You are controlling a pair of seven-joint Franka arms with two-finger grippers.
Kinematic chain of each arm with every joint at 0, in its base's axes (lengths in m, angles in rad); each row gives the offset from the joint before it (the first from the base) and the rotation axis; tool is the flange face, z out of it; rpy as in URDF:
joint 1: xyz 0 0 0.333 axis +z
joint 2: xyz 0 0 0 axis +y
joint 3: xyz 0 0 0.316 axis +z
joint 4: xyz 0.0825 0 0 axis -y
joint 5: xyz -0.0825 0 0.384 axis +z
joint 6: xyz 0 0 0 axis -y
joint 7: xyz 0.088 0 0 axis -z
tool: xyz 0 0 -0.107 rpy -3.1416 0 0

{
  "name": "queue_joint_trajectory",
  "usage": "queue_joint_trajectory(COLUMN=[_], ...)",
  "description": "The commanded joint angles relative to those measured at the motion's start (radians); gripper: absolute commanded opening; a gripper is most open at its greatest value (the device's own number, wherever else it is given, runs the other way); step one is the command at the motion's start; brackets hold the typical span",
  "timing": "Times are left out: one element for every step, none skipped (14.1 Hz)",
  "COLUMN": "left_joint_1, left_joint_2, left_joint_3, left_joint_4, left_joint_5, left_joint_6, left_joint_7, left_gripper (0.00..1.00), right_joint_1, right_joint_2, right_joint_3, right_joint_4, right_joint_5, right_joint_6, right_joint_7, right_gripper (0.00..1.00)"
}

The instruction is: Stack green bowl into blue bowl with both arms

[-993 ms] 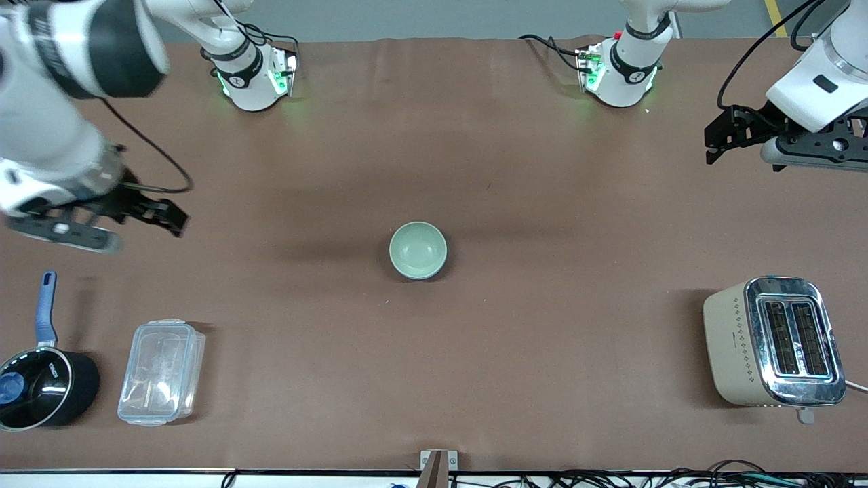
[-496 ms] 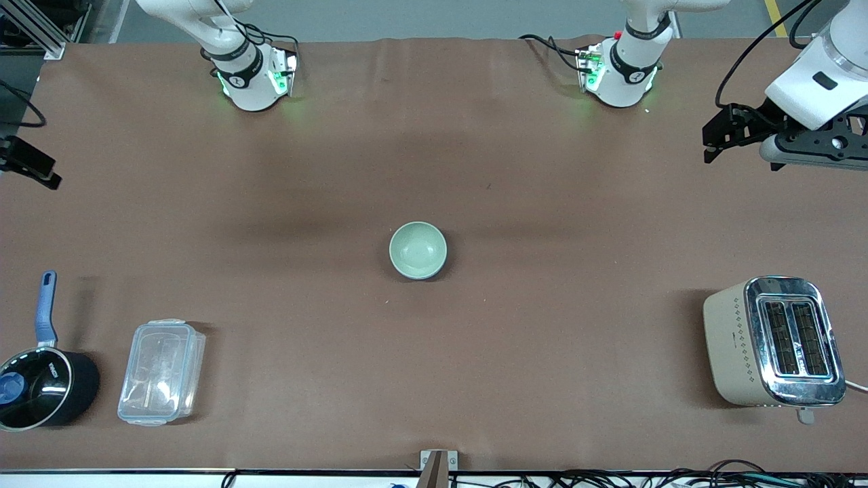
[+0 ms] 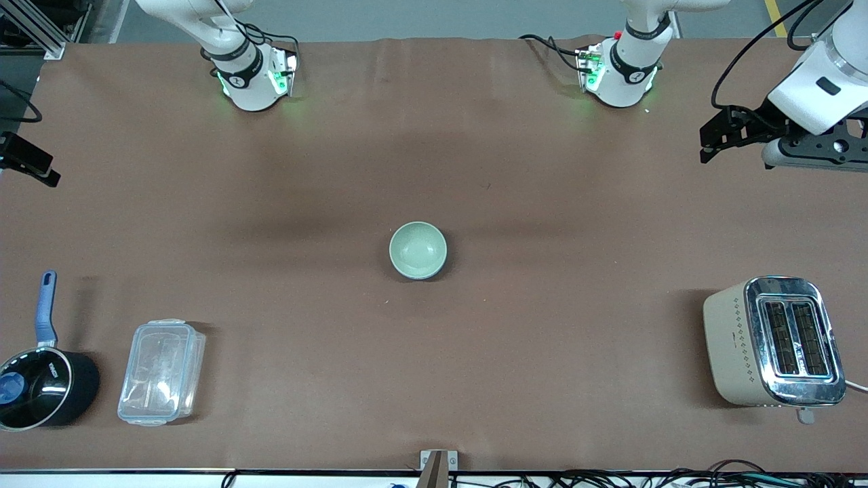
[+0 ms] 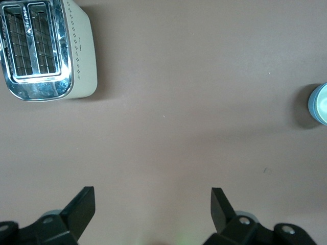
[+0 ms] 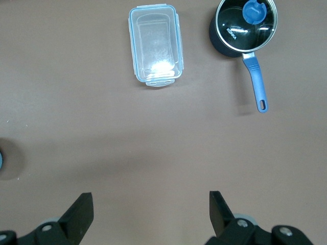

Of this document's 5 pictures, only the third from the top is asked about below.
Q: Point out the brown table mat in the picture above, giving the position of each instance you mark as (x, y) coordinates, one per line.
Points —
(475, 352)

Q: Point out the green bowl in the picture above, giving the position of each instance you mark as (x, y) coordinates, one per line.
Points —
(417, 247)

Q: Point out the beige chrome toaster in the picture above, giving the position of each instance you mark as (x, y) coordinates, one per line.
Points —
(739, 352)

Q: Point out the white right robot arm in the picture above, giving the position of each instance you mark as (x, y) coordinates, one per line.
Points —
(251, 85)

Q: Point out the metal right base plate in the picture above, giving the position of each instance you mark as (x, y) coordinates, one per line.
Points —
(288, 71)

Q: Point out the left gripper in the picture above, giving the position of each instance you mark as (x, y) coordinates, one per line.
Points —
(765, 115)

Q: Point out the glass lid blue knob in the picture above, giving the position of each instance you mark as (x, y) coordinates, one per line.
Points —
(41, 388)

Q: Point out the clear plastic lidded container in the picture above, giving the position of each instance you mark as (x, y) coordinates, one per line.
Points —
(159, 373)

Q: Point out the aluminium frame profile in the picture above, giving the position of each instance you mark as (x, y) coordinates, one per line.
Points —
(47, 37)

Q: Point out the metal base plate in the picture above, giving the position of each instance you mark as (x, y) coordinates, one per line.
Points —
(587, 68)
(288, 71)

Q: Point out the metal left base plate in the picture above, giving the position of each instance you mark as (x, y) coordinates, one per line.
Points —
(587, 68)

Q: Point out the metal bracket wooden post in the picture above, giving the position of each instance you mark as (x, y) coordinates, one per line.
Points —
(438, 468)

